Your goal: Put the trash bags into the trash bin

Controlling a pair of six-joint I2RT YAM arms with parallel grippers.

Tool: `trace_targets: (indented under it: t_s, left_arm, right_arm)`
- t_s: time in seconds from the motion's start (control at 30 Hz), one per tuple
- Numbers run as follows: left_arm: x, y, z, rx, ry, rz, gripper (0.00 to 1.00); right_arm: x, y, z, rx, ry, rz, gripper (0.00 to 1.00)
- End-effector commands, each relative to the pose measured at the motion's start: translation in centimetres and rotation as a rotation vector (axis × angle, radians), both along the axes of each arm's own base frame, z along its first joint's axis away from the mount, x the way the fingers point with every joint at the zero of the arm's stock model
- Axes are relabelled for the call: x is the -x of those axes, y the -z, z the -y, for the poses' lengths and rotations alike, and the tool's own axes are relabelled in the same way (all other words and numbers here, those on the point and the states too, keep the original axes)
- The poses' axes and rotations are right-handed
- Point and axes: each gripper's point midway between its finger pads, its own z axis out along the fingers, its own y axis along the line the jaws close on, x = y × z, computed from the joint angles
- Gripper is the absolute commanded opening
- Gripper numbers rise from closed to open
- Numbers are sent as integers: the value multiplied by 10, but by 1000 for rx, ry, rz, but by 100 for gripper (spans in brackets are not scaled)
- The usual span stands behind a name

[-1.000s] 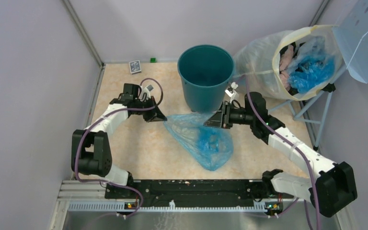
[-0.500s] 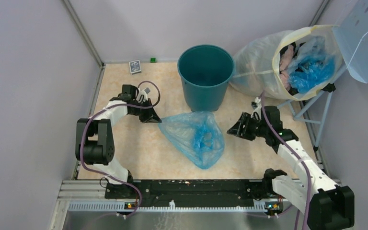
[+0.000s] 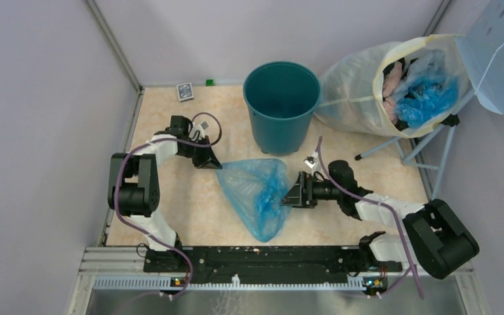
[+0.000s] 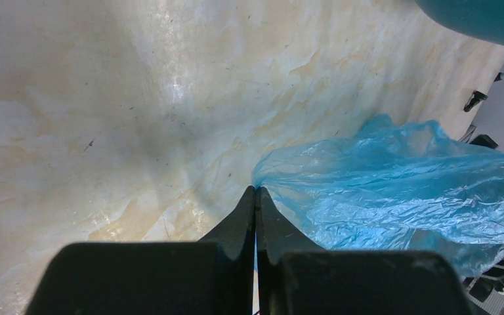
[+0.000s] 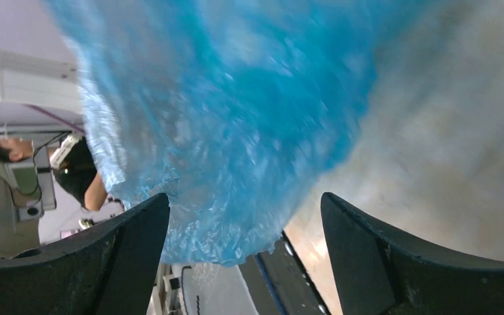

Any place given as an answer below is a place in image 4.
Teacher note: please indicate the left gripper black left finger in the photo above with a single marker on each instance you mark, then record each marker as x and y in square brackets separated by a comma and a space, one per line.
[213, 275]

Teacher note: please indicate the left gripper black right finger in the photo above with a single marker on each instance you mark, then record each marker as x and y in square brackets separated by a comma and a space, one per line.
[297, 276]

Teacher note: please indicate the blue plastic trash bag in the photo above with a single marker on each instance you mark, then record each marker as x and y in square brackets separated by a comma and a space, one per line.
[390, 187]

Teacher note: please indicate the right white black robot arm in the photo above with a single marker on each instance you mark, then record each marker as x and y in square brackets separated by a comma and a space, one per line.
[492, 281]

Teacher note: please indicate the teal plastic trash bin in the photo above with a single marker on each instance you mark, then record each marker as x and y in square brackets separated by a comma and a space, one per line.
[481, 19]

